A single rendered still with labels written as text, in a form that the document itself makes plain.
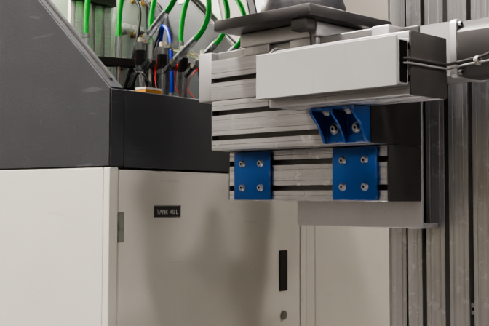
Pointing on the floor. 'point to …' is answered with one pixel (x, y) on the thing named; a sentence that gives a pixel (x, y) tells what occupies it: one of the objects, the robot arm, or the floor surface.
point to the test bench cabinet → (67, 247)
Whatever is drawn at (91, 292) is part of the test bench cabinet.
